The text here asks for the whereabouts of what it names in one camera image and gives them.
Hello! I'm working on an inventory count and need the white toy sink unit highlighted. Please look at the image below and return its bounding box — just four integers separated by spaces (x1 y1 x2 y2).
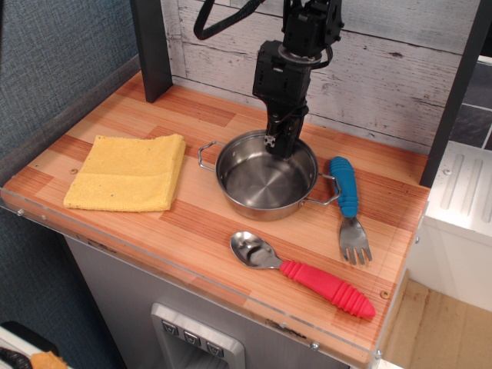
407 56 491 310

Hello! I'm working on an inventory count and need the blue handled fork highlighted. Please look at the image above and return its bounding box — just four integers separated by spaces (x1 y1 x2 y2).
329 156 372 265

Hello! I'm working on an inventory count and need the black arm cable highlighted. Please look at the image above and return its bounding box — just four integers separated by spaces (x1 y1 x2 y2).
192 0 268 41

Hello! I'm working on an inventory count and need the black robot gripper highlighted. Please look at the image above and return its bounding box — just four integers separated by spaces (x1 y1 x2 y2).
253 41 311 158

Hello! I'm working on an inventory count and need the red handled spoon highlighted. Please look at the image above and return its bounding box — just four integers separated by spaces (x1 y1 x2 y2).
230 231 376 319

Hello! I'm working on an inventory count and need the grey toy dispenser panel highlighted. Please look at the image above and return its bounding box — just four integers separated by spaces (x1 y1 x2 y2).
151 303 246 368

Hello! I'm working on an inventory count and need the stainless steel pot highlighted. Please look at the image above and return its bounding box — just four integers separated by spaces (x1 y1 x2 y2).
198 131 341 221

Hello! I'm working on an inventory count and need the dark left shelf post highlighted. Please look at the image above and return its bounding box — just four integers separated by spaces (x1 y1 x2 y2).
129 0 173 103

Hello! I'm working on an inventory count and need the dark right shelf post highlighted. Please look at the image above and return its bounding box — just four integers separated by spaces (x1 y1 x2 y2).
419 0 491 188

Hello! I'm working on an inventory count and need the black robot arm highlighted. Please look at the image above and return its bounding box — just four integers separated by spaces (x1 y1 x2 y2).
253 1 344 159

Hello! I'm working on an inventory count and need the orange and black object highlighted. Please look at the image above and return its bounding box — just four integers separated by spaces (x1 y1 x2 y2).
1 321 70 369

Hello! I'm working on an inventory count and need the dark shelf post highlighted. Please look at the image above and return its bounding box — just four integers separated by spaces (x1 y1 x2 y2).
129 0 173 103
419 0 491 188

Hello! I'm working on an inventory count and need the yellow folded cloth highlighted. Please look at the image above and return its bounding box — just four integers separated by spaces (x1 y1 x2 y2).
63 134 186 212

